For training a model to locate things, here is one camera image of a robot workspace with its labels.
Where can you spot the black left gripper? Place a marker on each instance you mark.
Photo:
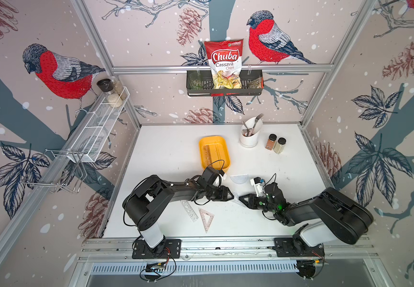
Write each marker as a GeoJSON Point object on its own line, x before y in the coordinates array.
{"type": "Point", "coordinates": [224, 195]}

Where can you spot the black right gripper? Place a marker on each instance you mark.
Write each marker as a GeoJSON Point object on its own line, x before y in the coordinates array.
{"type": "Point", "coordinates": [247, 204]}

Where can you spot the pink straight stencil ruler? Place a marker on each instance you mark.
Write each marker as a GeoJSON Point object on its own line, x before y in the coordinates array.
{"type": "Point", "coordinates": [207, 156]}

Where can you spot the yellow plastic storage box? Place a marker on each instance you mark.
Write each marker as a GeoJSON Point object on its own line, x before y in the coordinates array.
{"type": "Point", "coordinates": [219, 152]}

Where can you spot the clear triangle ruler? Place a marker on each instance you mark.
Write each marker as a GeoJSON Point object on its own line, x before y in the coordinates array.
{"type": "Point", "coordinates": [238, 202]}

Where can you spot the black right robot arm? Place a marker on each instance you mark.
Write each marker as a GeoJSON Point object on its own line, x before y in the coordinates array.
{"type": "Point", "coordinates": [339, 216]}

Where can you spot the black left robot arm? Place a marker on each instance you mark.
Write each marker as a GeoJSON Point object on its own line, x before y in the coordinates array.
{"type": "Point", "coordinates": [152, 195]}

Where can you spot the clear protractor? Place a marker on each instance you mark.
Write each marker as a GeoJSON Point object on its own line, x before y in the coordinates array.
{"type": "Point", "coordinates": [239, 179]}

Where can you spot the pink triangle ruler lower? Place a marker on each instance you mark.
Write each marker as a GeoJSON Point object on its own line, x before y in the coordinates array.
{"type": "Point", "coordinates": [207, 219]}

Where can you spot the short clear grey ruler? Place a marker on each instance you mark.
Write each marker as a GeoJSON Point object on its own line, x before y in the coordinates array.
{"type": "Point", "coordinates": [189, 210]}

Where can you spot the brown spice jar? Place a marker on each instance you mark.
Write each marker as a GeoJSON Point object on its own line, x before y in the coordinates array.
{"type": "Point", "coordinates": [271, 141]}

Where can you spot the pale spice jar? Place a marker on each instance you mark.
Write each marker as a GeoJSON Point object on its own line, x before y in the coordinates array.
{"type": "Point", "coordinates": [279, 145]}

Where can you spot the white utensil holder cup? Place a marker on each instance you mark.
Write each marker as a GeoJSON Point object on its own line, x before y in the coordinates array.
{"type": "Point", "coordinates": [250, 141]}

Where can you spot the metal fork in cup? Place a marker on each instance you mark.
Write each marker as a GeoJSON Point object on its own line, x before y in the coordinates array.
{"type": "Point", "coordinates": [250, 130]}

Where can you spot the red cassava chips bag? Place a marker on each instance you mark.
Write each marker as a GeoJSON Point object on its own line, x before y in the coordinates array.
{"type": "Point", "coordinates": [225, 60]}

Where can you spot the black lid jar on shelf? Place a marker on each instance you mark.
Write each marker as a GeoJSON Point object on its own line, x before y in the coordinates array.
{"type": "Point", "coordinates": [106, 85]}

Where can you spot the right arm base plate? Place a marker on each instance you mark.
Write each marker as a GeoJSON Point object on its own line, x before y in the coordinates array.
{"type": "Point", "coordinates": [295, 246]}

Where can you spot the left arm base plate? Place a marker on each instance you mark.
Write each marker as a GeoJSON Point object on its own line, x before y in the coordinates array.
{"type": "Point", "coordinates": [167, 248]}

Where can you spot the black wire wall basket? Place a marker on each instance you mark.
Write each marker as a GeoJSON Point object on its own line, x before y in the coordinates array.
{"type": "Point", "coordinates": [203, 83]}

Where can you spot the white wire wall shelf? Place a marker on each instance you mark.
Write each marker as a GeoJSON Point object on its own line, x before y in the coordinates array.
{"type": "Point", "coordinates": [94, 132]}

